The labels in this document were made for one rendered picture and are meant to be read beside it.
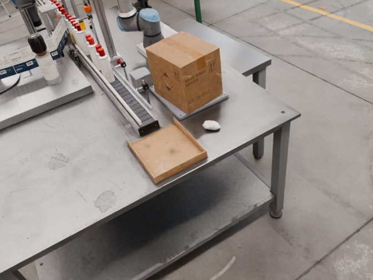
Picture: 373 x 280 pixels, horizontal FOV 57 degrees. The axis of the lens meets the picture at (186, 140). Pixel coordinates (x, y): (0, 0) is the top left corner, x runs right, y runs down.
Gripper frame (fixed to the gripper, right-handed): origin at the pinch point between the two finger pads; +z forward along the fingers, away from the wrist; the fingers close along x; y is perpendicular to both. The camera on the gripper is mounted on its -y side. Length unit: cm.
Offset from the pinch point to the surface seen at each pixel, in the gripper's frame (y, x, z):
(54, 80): 22, -83, -3
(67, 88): 33, -80, 0
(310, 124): 100, 73, 88
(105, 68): 49, -61, -10
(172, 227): 109, -76, 66
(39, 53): 20, -84, -20
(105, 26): 14.9, -38.2, -16.9
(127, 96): 69, -61, 0
